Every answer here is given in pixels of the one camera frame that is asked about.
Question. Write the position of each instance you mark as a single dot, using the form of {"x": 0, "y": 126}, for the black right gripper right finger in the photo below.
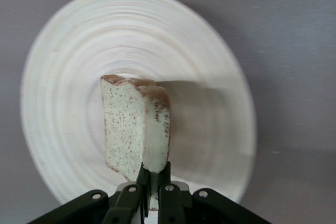
{"x": 170, "y": 203}

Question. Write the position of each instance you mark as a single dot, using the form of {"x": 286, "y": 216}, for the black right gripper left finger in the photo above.
{"x": 126, "y": 203}

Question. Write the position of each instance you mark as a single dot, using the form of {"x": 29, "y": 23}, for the slice of toast bread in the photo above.
{"x": 124, "y": 124}

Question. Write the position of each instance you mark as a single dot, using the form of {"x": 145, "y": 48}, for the round wooden plate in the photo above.
{"x": 65, "y": 90}

